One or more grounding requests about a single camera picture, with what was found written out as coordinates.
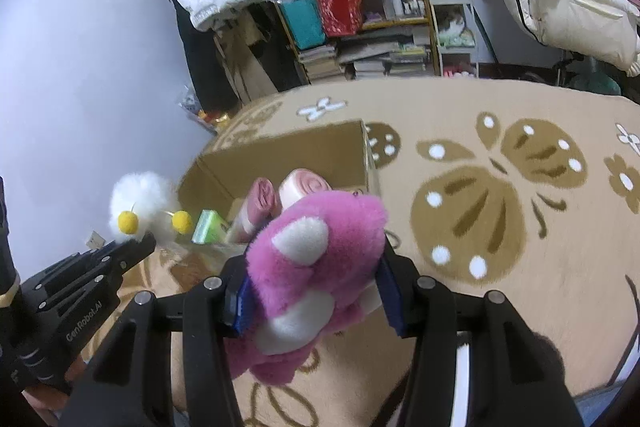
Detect plastic bag of snacks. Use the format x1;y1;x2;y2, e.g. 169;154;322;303
179;86;236;135

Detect beige patterned blanket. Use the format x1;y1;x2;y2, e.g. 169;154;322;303
115;77;640;427

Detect black coat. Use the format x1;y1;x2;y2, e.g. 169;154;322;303
161;0;236;108

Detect white fluffy plush yellow balls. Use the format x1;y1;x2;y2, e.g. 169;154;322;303
109;172;193;253

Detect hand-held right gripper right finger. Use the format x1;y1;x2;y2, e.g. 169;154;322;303
375;239;586;427

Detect tan coat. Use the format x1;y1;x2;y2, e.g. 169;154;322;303
215;14;286;102

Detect group of cosmetic bottles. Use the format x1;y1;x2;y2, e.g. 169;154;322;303
377;0;426;20

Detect pink plush bear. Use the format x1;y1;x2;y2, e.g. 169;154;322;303
222;191;390;385

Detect teal round object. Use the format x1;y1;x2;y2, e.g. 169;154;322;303
570;72;623;96

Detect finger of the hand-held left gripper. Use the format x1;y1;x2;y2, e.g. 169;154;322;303
20;232;157;294
35;268;125;324

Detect red gift bag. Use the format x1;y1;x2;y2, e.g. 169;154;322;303
314;0;366;38

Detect teal bag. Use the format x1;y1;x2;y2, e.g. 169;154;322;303
276;0;326;50

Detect cat plush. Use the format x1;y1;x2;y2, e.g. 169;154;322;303
440;16;466;40

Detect green tissue pack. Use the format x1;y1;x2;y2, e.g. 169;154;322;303
191;209;231;244

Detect cardboard box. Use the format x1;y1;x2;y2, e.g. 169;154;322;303
177;119;381;258

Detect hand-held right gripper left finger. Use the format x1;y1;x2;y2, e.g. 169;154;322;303
60;252;251;427

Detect stack of books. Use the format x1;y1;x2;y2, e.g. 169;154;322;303
299;32;432;82

